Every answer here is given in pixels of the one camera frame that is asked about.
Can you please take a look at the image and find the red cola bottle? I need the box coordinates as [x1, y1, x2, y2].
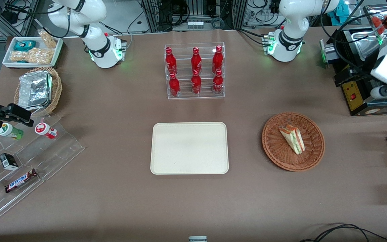
[212, 45, 224, 72]
[212, 69, 224, 95]
[191, 69, 202, 95]
[165, 47, 178, 76]
[191, 47, 203, 72]
[169, 73, 181, 97]

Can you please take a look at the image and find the oval tan wicker basket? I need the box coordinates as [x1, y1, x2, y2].
[13, 67, 62, 117]

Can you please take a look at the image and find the white power strip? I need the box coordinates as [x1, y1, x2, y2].
[186, 19, 205, 29]

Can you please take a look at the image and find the black yellow grill machine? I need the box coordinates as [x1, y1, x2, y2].
[319, 25, 387, 117]

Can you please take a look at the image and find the small clear peanut snack bag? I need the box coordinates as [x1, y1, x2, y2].
[38, 29, 58, 49]

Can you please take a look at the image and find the teal snack packet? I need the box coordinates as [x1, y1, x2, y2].
[13, 40, 37, 52]

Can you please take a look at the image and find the large clear peanut snack bag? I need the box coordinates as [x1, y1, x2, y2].
[9, 48, 54, 65]

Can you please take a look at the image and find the red snack packet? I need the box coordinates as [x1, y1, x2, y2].
[370, 14, 387, 33]

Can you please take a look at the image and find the teal box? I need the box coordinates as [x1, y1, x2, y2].
[334, 0, 359, 18]

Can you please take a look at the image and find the brown Snickers bar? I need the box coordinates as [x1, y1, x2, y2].
[5, 169, 39, 194]

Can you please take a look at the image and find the clear acrylic bottle rack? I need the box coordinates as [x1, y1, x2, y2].
[164, 42, 226, 100]

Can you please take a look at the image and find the beige plastic serving tray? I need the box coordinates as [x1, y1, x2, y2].
[150, 122, 229, 175]

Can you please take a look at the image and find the aluminium equipment rack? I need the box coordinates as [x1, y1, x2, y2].
[141, 0, 248, 31]

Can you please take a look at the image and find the red yogurt cup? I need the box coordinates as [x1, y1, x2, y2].
[34, 122, 58, 139]

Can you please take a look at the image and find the round brown wicker basket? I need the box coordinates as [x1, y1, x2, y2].
[262, 112, 326, 172]

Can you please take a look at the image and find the black looped floor cable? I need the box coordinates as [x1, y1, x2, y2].
[299, 223, 387, 242]

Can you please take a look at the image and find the white rectangular snack tray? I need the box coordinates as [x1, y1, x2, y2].
[2, 36, 64, 69]

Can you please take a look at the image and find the triangle sandwich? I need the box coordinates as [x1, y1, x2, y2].
[278, 124, 306, 155]

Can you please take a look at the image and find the silver foil container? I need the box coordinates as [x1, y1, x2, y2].
[18, 71, 52, 111]

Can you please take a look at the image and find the clear acrylic stepped stand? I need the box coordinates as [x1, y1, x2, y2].
[0, 113, 85, 228]

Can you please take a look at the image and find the green yogurt cup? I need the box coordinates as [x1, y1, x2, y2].
[0, 123, 24, 141]

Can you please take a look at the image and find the small black carton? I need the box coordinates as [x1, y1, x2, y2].
[0, 153, 19, 170]

